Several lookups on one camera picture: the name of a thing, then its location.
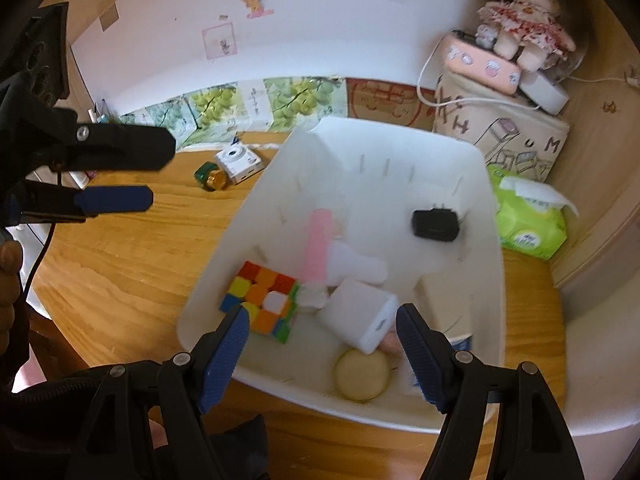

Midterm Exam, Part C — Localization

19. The blue dental floss box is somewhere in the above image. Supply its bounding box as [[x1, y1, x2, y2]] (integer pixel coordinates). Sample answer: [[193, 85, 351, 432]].
[[399, 331, 475, 396]]

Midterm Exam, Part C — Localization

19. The white plug charger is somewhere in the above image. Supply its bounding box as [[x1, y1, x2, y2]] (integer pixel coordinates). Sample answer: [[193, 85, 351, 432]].
[[316, 278, 399, 354]]

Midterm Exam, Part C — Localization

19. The rag doll with dress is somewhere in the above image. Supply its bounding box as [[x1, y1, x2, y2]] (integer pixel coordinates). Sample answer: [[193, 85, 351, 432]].
[[477, 0, 591, 73]]

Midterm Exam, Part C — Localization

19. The printed canvas bag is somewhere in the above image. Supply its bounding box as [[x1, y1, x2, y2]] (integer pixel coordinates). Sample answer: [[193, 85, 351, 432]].
[[433, 70, 570, 182]]

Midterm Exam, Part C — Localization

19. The white power brick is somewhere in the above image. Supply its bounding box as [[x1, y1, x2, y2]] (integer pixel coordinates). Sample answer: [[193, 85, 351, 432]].
[[518, 70, 570, 116]]

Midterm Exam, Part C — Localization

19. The colourful rubiks cube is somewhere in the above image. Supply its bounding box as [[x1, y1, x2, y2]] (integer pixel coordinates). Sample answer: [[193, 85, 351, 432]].
[[219, 261, 299, 344]]

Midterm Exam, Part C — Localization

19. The black plug adapter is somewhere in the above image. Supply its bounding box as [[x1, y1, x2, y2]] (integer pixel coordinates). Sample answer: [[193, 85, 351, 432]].
[[411, 208, 460, 242]]

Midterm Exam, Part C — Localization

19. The person's hand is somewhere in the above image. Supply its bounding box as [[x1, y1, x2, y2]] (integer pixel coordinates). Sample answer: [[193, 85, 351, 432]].
[[0, 240, 23, 354]]

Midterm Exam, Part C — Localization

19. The pink correction tape dispenser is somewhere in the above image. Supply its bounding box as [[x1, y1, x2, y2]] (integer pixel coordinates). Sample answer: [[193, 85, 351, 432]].
[[378, 330, 402, 354]]

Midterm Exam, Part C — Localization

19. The white plastic bin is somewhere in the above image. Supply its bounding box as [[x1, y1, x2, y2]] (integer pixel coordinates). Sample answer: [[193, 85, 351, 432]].
[[177, 117, 506, 434]]

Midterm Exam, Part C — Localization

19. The brown cardboard sheet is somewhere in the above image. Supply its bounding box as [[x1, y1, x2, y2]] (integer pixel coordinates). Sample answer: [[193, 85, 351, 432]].
[[346, 78, 435, 131]]

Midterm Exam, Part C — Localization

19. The white camera box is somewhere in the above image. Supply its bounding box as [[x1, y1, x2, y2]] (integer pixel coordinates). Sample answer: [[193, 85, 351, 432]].
[[215, 142, 265, 184]]

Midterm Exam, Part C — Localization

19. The pink tube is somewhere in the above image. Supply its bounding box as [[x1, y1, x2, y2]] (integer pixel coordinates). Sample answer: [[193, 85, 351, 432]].
[[300, 208, 333, 285]]

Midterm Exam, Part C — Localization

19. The green tissue pack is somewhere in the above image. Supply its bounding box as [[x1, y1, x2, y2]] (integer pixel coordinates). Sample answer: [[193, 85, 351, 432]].
[[487, 164, 579, 261]]

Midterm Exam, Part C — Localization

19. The white plastic clip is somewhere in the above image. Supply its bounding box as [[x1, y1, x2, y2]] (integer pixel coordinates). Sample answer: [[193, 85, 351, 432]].
[[295, 240, 388, 311]]

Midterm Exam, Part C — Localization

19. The pink pencil case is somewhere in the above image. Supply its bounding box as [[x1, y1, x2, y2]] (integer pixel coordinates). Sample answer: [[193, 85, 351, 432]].
[[442, 30, 522, 96]]

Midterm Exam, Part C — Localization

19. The green gold perfume bottle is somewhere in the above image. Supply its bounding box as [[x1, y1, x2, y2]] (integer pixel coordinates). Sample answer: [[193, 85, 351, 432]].
[[194, 162, 229, 192]]

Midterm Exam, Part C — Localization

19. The grape print poster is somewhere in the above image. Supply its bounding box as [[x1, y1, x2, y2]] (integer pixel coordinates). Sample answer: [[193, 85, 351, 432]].
[[120, 76, 348, 152]]

